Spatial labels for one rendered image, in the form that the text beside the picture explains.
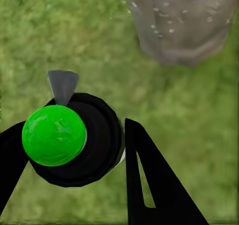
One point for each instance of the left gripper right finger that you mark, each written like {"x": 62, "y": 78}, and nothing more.
{"x": 174, "y": 206}

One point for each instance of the tree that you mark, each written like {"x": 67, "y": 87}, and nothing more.
{"x": 199, "y": 35}

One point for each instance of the pesticide atomizer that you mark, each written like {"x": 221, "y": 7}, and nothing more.
{"x": 76, "y": 138}

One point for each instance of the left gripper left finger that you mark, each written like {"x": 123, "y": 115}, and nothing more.
{"x": 13, "y": 160}

